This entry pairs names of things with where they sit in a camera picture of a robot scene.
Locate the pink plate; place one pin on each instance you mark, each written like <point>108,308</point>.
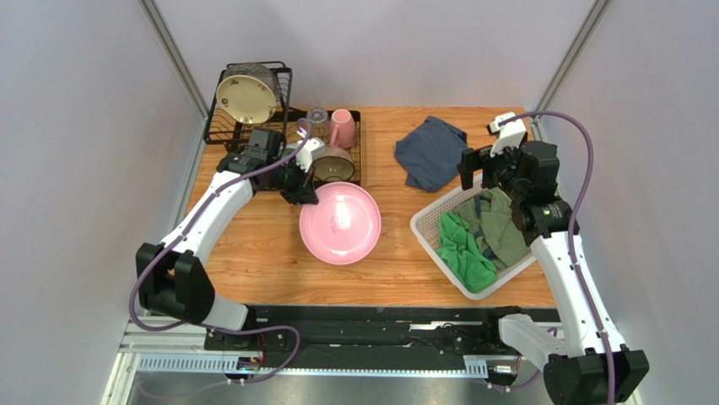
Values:
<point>344,227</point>

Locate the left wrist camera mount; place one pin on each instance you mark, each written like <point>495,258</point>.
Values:
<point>314,148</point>

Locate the beige brown bowl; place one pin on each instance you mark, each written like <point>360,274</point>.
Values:
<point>336,164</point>

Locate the clear glass cup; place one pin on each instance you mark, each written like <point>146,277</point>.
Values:
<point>319,120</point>

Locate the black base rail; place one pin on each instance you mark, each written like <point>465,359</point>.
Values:
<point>351,341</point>

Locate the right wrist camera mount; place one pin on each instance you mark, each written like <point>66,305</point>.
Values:
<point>509,132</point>

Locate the folded blue cloth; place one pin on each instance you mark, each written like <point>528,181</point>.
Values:
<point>430,154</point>

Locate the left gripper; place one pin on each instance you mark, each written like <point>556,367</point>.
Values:
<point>305,192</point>

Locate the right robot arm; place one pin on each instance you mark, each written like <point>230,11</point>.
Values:
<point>592,363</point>

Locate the pink mug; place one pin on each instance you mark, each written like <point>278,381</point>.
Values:
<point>342,128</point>

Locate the cream patterned plate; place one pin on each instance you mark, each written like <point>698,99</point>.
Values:
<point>246,99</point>

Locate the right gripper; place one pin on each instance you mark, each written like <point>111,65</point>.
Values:
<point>474,166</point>

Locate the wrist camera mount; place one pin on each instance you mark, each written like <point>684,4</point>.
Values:
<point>509,132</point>
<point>314,148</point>

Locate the olive green shirt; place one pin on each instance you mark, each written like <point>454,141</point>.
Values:
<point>489,218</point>

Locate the black wire dish rack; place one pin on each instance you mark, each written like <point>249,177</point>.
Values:
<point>222,129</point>

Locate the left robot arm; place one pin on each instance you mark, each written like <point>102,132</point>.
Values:
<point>172,279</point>

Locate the white plastic basket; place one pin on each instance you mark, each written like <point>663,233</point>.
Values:
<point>425,226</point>

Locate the bright green towel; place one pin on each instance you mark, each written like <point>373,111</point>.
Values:
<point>459,251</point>

